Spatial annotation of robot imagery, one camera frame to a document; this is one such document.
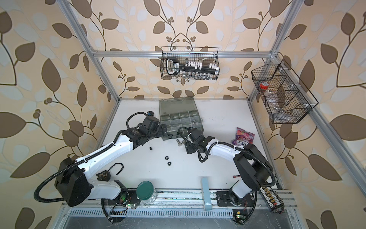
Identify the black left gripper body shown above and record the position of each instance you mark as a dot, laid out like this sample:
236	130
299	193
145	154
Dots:
154	134

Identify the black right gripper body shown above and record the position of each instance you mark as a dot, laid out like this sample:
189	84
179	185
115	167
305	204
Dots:
192	147

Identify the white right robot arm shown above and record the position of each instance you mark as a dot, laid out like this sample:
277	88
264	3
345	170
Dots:
254	169

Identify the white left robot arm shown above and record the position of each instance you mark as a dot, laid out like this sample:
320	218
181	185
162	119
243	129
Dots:
76	180

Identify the pink candy bag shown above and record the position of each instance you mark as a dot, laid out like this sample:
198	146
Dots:
242	137

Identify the green lid glass jar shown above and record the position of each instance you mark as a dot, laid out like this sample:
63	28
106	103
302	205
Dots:
146	192

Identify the light blue block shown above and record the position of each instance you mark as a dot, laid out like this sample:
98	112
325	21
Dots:
206	194

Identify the red cap bottle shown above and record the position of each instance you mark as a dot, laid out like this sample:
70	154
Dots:
264	86

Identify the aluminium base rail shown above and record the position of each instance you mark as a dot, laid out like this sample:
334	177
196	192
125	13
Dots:
179	203

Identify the socket set rail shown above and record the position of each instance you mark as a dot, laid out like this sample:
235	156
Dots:
174	67

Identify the black wire basket back wall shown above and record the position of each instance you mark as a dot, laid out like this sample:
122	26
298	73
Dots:
205	54

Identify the black wire basket wall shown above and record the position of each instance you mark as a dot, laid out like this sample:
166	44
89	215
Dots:
205	54
288	99

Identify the black wire basket right wall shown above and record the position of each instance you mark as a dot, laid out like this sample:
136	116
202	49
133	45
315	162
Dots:
288	99

